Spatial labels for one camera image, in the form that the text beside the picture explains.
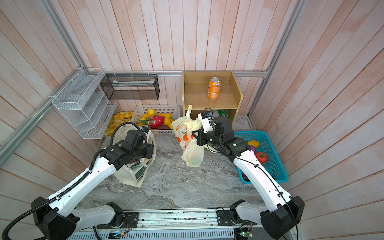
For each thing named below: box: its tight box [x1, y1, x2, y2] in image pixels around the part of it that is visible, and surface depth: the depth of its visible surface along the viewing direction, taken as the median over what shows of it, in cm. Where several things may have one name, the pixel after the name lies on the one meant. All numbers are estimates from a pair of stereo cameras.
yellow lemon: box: [147, 108, 156, 116], surface depth 115 cm
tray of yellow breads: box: [104, 111, 134, 137], surface depth 113 cm
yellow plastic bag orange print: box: [172, 104, 205, 167], surface depth 72 cm
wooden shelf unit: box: [182, 71, 244, 123], surface depth 87 cm
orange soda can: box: [207, 76, 221, 100], surface depth 80 cm
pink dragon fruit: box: [140, 115, 165, 129], surface depth 108 cm
